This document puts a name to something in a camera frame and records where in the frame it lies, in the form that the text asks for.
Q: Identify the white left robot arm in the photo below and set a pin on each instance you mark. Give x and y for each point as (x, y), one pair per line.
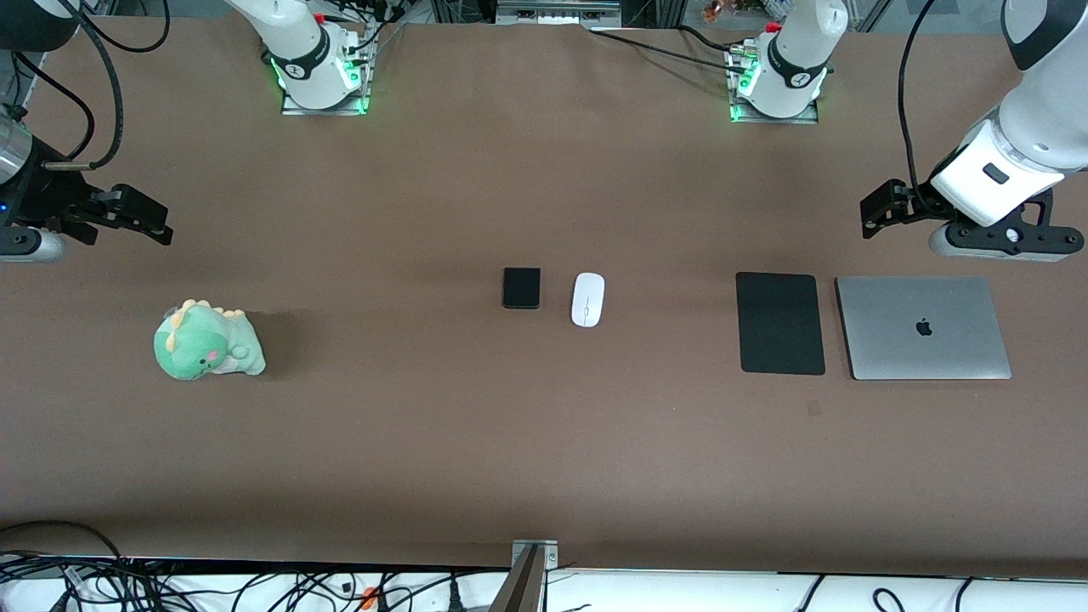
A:
(799, 51)

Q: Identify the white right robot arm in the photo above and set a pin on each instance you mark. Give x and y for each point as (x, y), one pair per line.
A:
(297, 42)

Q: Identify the metal bracket post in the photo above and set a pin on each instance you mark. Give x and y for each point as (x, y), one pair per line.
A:
(531, 565)

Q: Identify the green dinosaur plush toy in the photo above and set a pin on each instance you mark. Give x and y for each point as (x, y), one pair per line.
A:
(204, 344)

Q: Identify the white computer mouse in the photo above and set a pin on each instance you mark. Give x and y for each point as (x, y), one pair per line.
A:
(587, 299)

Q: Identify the black mouse pad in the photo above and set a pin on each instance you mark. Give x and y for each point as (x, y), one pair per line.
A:
(780, 323)

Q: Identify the black phone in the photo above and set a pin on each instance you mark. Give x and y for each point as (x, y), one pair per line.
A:
(521, 288)

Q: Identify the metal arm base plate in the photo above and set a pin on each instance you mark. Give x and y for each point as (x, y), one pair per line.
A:
(812, 112)
(364, 93)

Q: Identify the silver laptop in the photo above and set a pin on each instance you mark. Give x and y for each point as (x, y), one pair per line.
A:
(922, 327)

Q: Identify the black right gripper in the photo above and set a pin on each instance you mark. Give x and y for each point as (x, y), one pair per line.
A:
(44, 201)

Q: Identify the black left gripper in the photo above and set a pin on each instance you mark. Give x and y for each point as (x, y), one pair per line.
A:
(906, 201)

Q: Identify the aluminium frame rail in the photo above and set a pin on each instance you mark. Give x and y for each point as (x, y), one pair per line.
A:
(557, 10)

